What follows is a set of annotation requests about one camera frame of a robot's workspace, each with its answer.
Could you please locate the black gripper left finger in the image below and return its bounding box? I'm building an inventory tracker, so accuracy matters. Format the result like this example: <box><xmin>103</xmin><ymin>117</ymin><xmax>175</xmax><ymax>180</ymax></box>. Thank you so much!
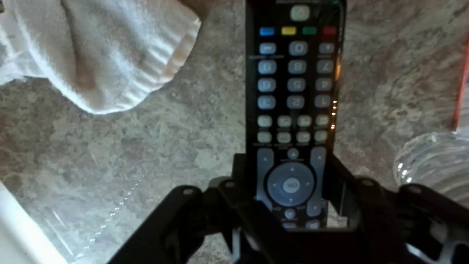
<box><xmin>108</xmin><ymin>152</ymin><xmax>284</xmax><ymax>264</ymax></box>

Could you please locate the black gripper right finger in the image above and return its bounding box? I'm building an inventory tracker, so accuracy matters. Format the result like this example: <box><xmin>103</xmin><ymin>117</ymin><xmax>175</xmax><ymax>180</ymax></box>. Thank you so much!
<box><xmin>326</xmin><ymin>154</ymin><xmax>469</xmax><ymax>264</ymax></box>

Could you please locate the black remote control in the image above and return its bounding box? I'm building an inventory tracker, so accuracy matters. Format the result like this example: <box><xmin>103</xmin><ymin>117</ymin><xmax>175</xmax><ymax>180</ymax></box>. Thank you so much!
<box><xmin>244</xmin><ymin>0</ymin><xmax>350</xmax><ymax>232</ymax></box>

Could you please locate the white cloth with red pattern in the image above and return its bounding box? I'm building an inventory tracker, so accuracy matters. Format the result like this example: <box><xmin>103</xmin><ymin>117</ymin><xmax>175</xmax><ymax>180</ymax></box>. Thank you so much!
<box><xmin>0</xmin><ymin>0</ymin><xmax>203</xmax><ymax>116</ymax></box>

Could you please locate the clear plastic water bottle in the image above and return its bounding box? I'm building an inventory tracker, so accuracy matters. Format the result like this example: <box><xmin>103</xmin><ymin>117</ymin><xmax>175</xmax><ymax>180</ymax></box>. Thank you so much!
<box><xmin>393</xmin><ymin>127</ymin><xmax>469</xmax><ymax>207</ymax></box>

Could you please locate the white window sill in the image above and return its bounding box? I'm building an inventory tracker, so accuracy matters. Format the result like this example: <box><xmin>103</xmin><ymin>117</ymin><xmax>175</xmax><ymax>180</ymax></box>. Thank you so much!
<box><xmin>0</xmin><ymin>180</ymin><xmax>68</xmax><ymax>264</ymax></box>

